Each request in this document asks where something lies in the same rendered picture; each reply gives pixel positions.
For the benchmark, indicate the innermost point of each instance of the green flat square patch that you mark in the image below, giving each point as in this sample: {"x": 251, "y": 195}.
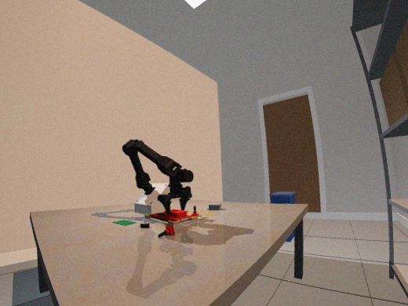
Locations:
{"x": 124, "y": 222}

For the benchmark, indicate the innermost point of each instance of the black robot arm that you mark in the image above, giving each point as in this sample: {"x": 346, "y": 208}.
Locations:
{"x": 164, "y": 164}

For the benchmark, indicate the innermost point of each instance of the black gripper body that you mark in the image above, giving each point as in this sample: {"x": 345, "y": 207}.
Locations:
{"x": 166, "y": 198}

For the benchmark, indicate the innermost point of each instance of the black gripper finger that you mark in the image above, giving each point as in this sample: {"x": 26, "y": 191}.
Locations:
{"x": 183, "y": 203}
{"x": 167, "y": 206}

